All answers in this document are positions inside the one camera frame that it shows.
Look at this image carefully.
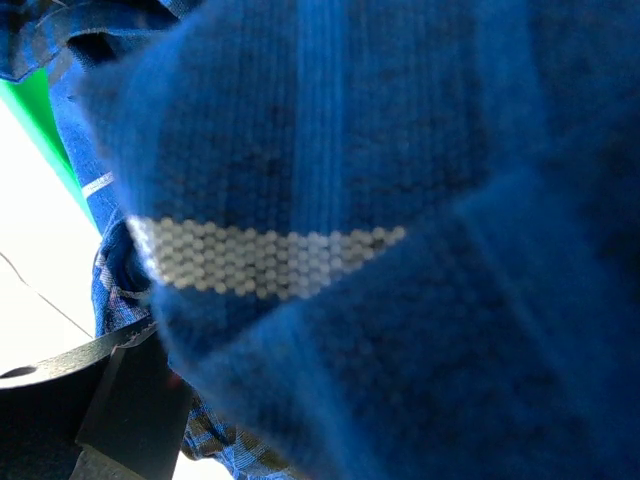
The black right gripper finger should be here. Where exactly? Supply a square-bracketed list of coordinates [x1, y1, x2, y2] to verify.
[1, 322, 192, 479]

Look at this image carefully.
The blue plaid shirt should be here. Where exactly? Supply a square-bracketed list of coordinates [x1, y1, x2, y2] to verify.
[1, 1, 639, 479]

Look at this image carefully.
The green plastic tray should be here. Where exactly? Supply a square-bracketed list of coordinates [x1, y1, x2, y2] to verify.
[1, 70, 97, 229]

